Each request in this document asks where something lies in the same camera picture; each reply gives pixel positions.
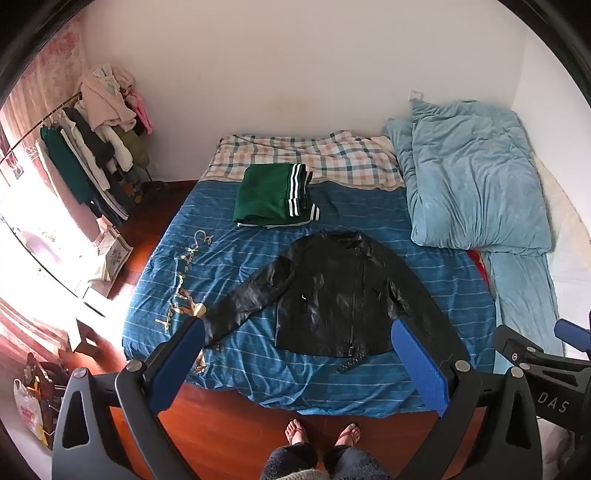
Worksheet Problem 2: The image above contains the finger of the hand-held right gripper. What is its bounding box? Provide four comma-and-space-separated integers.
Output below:
554, 318, 591, 358
493, 324, 566, 370

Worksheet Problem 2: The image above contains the folded green striped garment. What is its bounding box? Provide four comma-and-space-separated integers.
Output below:
232, 163, 321, 229

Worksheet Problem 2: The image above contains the white plastic bag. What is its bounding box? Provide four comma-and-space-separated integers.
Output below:
13, 378, 51, 452

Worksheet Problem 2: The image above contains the person's foot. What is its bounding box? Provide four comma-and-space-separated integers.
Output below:
285, 418, 308, 447
334, 422, 361, 449

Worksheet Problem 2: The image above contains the plaid quilt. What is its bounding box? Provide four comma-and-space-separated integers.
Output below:
203, 130, 407, 192

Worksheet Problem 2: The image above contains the person's cream fuzzy top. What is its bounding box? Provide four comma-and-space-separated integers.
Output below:
263, 467, 329, 480

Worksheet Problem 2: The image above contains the pile of pink clothes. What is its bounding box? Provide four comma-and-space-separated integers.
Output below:
76, 65, 154, 136

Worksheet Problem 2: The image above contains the light blue duvet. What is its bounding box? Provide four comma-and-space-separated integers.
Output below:
382, 99, 566, 358

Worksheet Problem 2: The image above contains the person's right foot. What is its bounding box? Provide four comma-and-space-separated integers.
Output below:
334, 422, 361, 449

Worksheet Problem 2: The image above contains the white box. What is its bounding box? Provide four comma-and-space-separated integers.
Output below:
82, 285, 112, 319

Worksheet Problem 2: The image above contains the person's left leg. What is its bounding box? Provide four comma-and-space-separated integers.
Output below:
261, 442, 320, 480

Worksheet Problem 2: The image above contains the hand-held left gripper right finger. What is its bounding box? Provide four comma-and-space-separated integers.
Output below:
390, 318, 543, 480

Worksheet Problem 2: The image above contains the black leather jacket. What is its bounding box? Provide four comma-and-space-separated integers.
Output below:
203, 231, 472, 374

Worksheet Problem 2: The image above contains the blue printed bed sheet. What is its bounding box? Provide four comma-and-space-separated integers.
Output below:
122, 178, 499, 418

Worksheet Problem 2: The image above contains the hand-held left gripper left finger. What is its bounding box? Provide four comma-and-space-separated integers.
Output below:
52, 316, 206, 480

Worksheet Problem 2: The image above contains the cardboard box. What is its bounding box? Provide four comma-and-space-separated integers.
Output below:
68, 318, 106, 357

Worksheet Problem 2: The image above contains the row of hanging clothes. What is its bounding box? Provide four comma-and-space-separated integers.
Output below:
39, 106, 151, 221

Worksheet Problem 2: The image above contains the cream blanket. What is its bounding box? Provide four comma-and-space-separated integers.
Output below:
531, 152, 591, 324

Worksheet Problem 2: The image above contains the metal clothes rack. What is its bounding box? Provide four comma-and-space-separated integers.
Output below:
9, 92, 155, 220

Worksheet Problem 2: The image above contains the person's left foot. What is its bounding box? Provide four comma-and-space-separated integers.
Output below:
285, 418, 308, 447

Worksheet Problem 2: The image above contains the pink floral curtain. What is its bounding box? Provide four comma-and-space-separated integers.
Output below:
0, 14, 88, 158

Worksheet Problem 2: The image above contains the red cloth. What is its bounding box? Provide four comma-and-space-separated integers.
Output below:
466, 249, 491, 283

